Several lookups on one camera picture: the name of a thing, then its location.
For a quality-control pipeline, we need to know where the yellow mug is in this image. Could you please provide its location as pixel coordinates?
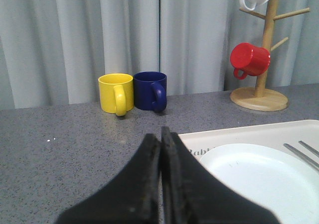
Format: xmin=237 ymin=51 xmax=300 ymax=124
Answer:
xmin=98 ymin=73 xmax=134 ymax=116

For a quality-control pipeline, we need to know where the dark blue mug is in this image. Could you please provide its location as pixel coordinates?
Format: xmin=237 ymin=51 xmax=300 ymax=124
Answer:
xmin=133 ymin=71 xmax=167 ymax=112

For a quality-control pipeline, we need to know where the silver metal fork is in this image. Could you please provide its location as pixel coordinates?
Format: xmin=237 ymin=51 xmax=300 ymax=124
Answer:
xmin=283 ymin=143 xmax=319 ymax=171

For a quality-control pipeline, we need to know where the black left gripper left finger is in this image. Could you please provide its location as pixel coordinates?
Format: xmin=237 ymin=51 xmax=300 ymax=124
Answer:
xmin=56 ymin=134 xmax=160 ymax=224

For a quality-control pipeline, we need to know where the wooden mug tree stand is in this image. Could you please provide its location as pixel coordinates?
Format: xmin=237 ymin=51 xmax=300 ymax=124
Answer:
xmin=230 ymin=0 xmax=310 ymax=112

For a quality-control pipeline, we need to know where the beige rabbit serving tray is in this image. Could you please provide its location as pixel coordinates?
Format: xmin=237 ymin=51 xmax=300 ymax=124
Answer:
xmin=180 ymin=120 xmax=319 ymax=165

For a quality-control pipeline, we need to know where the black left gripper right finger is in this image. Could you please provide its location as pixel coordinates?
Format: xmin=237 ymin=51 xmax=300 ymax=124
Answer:
xmin=160 ymin=127 xmax=279 ymax=224

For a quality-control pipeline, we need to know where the red mug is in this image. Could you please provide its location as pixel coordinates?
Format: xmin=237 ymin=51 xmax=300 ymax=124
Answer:
xmin=230 ymin=43 xmax=271 ymax=80

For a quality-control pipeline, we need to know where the white round plate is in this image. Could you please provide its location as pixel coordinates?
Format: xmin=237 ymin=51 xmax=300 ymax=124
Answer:
xmin=200 ymin=143 xmax=319 ymax=224

